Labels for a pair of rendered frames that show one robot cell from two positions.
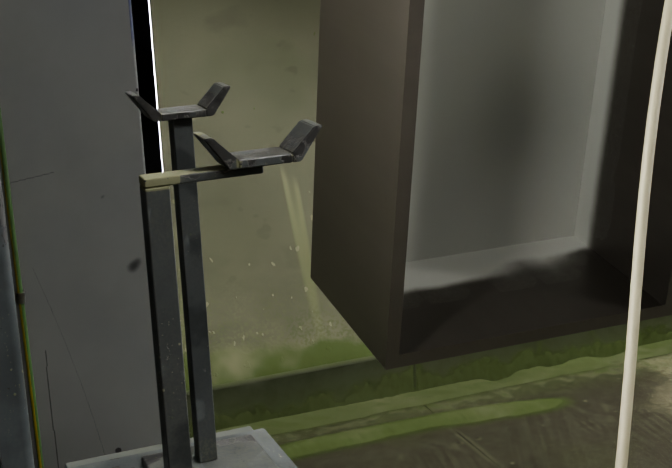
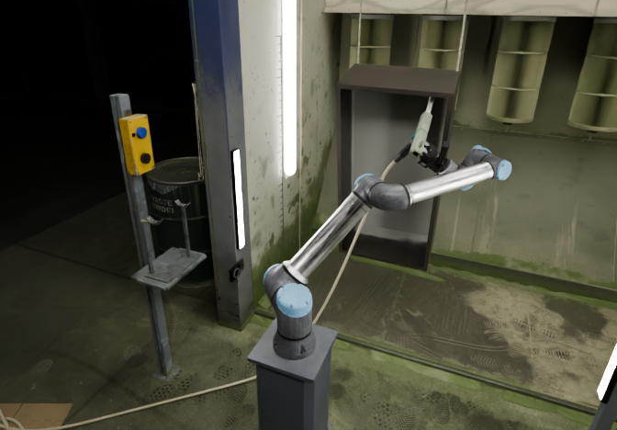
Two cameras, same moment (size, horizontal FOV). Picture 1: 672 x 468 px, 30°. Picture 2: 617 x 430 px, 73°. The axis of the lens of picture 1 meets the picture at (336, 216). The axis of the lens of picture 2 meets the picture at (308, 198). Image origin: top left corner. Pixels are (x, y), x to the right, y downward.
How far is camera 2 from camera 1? 1.77 m
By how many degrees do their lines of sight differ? 42
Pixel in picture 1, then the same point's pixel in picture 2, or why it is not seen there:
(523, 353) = (446, 262)
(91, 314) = (223, 222)
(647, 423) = (454, 298)
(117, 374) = (227, 233)
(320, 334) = not seen: hidden behind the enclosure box
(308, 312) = not seen: hidden behind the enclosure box
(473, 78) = not seen: hidden behind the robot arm
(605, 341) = (477, 270)
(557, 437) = (425, 288)
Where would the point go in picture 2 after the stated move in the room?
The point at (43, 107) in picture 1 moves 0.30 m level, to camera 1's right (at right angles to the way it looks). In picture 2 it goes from (216, 186) to (249, 200)
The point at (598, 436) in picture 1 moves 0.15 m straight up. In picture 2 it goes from (436, 294) to (439, 277)
